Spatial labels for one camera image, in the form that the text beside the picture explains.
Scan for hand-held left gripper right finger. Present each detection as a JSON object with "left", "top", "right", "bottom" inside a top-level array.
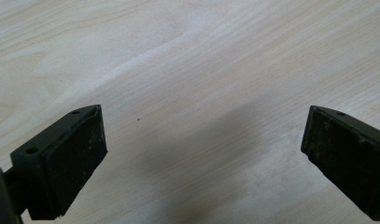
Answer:
[{"left": 300, "top": 105, "right": 380, "bottom": 222}]

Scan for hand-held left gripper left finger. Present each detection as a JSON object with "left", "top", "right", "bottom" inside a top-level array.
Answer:
[{"left": 9, "top": 104, "right": 108, "bottom": 221}]

